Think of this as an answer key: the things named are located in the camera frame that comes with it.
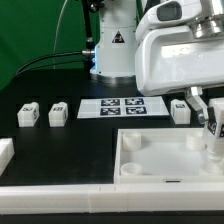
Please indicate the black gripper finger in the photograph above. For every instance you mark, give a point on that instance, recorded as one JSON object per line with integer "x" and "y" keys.
{"x": 193, "y": 97}

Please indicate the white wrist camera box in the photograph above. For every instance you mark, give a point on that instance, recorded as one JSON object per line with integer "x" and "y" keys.
{"x": 168, "y": 14}

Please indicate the white obstacle fence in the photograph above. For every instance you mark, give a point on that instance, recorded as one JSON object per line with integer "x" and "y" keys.
{"x": 97, "y": 198}

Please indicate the white square tabletop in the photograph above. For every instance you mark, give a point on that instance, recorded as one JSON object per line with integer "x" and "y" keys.
{"x": 162, "y": 155}

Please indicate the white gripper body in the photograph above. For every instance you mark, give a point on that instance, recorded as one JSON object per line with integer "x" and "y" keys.
{"x": 171, "y": 60}

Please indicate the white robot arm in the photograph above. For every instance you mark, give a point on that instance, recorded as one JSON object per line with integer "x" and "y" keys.
{"x": 114, "y": 55}

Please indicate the white sheet with tags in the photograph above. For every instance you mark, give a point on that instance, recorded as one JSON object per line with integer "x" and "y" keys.
{"x": 122, "y": 107}

